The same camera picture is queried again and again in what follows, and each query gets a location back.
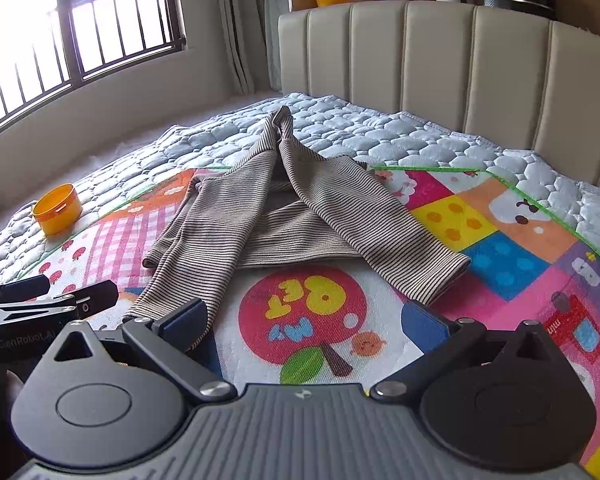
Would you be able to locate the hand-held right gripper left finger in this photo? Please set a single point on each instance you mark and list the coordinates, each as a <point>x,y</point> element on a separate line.
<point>185,324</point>

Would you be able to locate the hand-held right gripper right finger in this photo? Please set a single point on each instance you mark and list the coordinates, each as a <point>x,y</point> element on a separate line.
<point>422,325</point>

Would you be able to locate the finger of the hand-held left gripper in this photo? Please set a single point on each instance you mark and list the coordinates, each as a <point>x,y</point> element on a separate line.
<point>92,297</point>
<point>17,287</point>

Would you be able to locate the brown striped pants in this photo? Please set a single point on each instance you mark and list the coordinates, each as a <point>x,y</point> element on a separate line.
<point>300,200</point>

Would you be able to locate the orange round container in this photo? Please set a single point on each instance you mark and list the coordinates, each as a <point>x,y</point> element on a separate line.
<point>57,210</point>

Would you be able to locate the colourful cartoon play mat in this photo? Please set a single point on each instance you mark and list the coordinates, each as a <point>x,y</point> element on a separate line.
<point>480,240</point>

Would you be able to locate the grey quilted mattress pad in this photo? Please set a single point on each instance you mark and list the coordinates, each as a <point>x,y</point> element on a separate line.
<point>390,135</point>

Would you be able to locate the beige padded headboard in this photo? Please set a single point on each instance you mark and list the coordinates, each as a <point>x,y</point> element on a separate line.
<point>430,60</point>

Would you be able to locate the barred window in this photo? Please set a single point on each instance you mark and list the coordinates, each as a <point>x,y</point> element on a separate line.
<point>105,25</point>

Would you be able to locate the beige curtain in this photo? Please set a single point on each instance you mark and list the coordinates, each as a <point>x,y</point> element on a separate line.
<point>240,25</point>

